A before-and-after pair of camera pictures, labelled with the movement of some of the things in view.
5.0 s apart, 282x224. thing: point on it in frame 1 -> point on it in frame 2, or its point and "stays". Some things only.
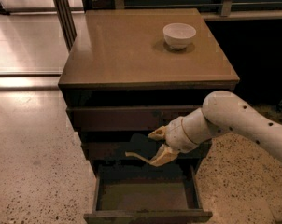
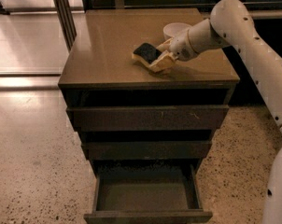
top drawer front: x=126 y=119 stays
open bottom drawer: x=147 y=194 stays
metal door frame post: x=64 y=13 stays
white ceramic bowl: x=178 y=35 stays
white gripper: x=176 y=134 -> x=182 y=46
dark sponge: x=142 y=145 -> x=148 y=51
